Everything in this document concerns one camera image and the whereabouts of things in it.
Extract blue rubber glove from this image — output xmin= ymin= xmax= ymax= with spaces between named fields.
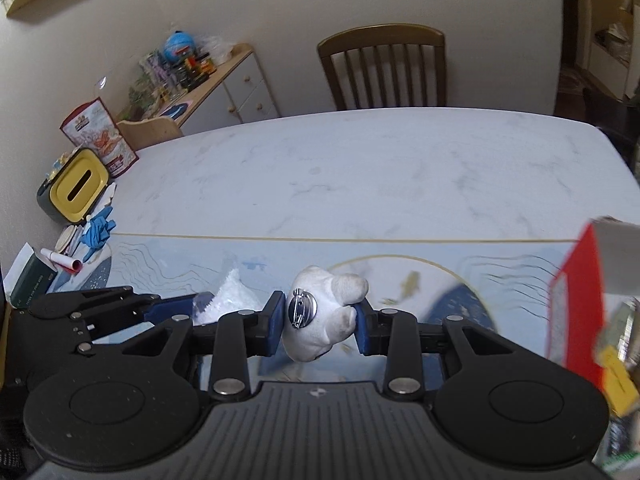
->
xmin=80 ymin=205 xmax=116 ymax=262

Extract blue globe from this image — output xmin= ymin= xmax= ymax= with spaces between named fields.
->
xmin=163 ymin=30 xmax=196 ymax=64

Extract clear bag white granules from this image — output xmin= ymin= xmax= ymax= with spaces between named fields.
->
xmin=192 ymin=269 xmax=262 ymax=326

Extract blue white snack pouch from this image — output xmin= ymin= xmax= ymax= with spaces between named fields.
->
xmin=593 ymin=411 xmax=639 ymax=479

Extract white wall cabinet unit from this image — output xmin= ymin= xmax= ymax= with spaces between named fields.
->
xmin=576 ymin=0 xmax=639 ymax=100

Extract brown wooden chair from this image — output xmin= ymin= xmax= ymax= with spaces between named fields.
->
xmin=317 ymin=23 xmax=448 ymax=110

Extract red snack bag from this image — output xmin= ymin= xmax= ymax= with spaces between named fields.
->
xmin=60 ymin=98 xmax=138 ymax=178

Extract light wooden child chair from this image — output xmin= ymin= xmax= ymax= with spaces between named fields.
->
xmin=117 ymin=116 xmax=183 ymax=152

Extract silver foil snack packet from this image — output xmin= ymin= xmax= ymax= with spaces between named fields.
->
xmin=593 ymin=297 xmax=639 ymax=370

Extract yellow green tissue box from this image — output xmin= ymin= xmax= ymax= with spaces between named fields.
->
xmin=36 ymin=148 xmax=111 ymax=224

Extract red white cardboard box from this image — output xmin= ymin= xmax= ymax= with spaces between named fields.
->
xmin=546 ymin=218 xmax=639 ymax=387

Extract dark green book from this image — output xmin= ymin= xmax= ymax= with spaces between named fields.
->
xmin=3 ymin=243 xmax=58 ymax=309

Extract white sideboard cabinet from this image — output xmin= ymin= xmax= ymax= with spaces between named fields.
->
xmin=175 ymin=44 xmax=280 ymax=136

